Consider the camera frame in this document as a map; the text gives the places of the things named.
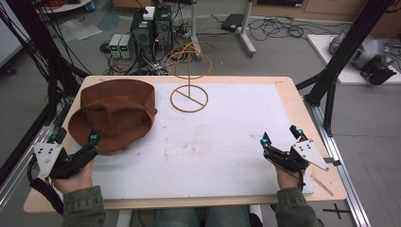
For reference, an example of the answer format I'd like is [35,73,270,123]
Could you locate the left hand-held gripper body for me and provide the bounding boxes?
[31,141,99,181]

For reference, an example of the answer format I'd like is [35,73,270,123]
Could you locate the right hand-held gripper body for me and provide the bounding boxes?
[263,138,331,173]

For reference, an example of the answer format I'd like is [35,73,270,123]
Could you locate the brown felt hat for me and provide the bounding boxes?
[67,79,158,154]

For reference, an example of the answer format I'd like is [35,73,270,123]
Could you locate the person's right hand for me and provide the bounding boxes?
[274,166,305,191]

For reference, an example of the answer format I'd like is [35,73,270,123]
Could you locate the person's left hand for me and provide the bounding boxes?
[52,160,95,195]

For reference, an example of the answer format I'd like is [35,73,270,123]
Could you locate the light wooden table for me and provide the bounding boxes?
[23,75,348,214]

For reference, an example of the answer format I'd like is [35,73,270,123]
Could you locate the thin wooden stick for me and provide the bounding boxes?
[309,174,335,197]

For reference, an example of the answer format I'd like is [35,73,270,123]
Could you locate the white table mat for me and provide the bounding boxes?
[73,82,315,201]

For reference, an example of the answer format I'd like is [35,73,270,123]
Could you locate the white floor board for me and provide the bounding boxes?
[306,33,401,86]

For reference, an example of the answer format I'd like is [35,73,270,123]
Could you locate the white table leg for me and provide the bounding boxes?
[115,208,134,227]

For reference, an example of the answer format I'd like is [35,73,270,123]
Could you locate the grey bench power supply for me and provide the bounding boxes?
[118,34,132,60]
[108,33,123,59]

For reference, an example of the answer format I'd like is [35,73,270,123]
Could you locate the black device on board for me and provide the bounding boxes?
[359,56,398,86]

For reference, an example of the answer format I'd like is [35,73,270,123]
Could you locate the person's legs in jeans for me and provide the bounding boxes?
[153,204,253,227]

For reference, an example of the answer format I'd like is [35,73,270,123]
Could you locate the grey robot shell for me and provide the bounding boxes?
[328,27,393,71]

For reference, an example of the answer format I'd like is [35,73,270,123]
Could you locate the clear plastic sheet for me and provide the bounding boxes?
[59,9,122,42]

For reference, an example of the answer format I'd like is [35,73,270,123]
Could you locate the white metal stand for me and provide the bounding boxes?
[188,0,258,61]

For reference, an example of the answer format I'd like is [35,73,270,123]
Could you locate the black computer tower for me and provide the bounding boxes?
[153,5,174,58]
[130,9,156,61]

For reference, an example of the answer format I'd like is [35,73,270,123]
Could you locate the flat black box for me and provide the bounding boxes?
[220,13,245,32]

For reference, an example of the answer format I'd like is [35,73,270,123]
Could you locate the small white box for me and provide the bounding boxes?
[142,6,156,21]

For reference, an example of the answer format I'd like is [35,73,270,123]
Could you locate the aluminium rail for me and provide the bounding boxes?
[303,96,373,227]
[0,103,72,212]

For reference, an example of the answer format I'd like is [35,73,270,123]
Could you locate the black metal frame post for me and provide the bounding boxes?
[295,0,401,137]
[0,0,91,187]

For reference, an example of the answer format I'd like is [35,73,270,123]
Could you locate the orange wire hat stand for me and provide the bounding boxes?
[166,41,213,114]

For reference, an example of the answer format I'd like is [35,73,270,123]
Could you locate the tangle of black floor cables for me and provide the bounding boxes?
[247,16,343,43]

